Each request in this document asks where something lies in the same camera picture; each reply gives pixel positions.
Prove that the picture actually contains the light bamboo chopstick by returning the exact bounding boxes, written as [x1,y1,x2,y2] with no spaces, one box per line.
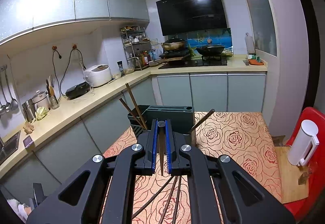
[99,176,112,224]
[172,176,182,224]

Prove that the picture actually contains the dark long chopstick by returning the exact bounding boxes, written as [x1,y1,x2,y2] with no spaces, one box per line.
[132,176,174,219]

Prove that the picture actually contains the dark brown chopstick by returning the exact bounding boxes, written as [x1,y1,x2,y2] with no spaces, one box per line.
[119,98,145,129]
[187,108,215,134]

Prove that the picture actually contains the reddish brown chopstick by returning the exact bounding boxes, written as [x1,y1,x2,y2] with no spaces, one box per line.
[125,83,148,130]

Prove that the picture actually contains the lower kitchen cabinets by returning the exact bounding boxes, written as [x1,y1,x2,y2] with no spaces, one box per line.
[1,72,266,202]

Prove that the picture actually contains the rose pattern tablecloth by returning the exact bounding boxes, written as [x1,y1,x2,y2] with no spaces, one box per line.
[101,111,283,224]

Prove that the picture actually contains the wooden cutting board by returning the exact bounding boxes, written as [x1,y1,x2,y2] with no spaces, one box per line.
[274,146,309,204]

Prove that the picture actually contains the red plastic chair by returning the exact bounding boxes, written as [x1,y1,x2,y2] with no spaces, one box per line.
[285,107,325,221]

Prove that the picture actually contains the dark green utensil holder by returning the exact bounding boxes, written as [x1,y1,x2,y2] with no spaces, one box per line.
[138,105,195,144]

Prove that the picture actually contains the white electric kettle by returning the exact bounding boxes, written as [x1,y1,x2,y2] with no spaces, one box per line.
[288,119,320,166]

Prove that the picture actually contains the black countertop appliance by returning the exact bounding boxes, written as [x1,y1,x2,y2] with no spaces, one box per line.
[66,82,90,100]

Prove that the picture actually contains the countertop utensil jar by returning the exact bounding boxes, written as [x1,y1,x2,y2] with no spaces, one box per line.
[46,76,60,110]

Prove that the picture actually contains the white rice cooker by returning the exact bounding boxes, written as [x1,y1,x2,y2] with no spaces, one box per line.
[84,65,112,88]

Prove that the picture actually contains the black gas stove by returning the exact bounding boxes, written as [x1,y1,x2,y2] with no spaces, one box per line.
[159,58,228,69]

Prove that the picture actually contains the black wok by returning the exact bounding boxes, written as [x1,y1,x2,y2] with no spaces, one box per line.
[196,45,225,57]

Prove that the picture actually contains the black pepper grinder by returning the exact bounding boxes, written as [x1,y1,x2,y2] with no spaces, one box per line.
[117,61,126,77]

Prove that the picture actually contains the white plastic bottle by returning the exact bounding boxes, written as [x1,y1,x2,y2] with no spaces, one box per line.
[245,33,256,55]

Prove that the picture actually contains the metal spice rack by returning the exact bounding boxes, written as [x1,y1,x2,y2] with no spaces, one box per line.
[119,25,153,70]

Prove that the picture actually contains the black range hood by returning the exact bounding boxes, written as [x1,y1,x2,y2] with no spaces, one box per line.
[156,0,228,36]

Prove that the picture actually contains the upper wall cabinets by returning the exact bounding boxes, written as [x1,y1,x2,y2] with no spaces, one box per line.
[1,0,149,44]

